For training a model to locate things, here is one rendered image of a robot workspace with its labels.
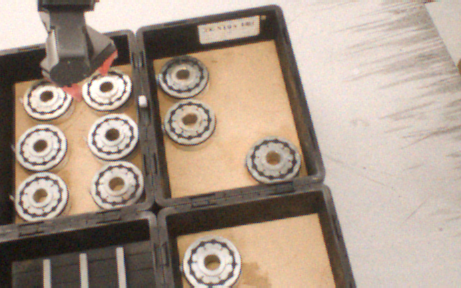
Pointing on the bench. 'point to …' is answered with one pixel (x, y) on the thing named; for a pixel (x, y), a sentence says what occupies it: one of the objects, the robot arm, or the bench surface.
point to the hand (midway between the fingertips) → (89, 84)
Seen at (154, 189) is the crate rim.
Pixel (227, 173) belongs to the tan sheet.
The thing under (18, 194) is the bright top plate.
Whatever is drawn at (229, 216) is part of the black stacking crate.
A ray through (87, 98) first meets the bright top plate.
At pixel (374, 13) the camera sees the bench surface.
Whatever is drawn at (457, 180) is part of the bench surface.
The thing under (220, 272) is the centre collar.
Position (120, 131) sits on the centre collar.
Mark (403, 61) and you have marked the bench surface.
